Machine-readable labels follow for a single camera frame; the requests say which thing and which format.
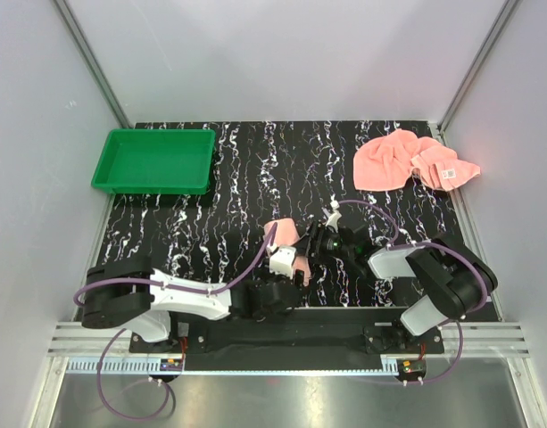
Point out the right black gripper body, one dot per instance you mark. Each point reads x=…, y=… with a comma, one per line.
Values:
x=330, y=246

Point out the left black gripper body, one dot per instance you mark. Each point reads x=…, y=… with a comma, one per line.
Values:
x=276, y=278

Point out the pink towel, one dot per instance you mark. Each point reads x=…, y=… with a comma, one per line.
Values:
x=287, y=236
x=386, y=163

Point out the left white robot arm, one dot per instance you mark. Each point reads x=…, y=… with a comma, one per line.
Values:
x=134, y=295

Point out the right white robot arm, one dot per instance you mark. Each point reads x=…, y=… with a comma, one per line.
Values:
x=454, y=279

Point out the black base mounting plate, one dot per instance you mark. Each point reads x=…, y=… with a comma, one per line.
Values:
x=282, y=332

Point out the green plastic tray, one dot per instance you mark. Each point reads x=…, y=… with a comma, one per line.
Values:
x=155, y=161

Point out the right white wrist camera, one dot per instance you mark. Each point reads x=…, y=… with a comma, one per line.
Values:
x=333, y=216

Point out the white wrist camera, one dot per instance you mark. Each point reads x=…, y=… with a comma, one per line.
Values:
x=281, y=260
x=333, y=216

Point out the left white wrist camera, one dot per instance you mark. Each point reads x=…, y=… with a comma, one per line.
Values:
x=281, y=260

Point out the front aluminium rail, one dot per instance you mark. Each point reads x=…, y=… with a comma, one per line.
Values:
x=86, y=351

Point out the right aluminium frame post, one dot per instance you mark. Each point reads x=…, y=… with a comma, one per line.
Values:
x=493, y=35

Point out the aluminium frame post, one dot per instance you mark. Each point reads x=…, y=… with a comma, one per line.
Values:
x=493, y=35
x=79, y=37

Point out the left aluminium frame post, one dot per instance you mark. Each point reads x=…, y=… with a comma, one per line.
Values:
x=79, y=37

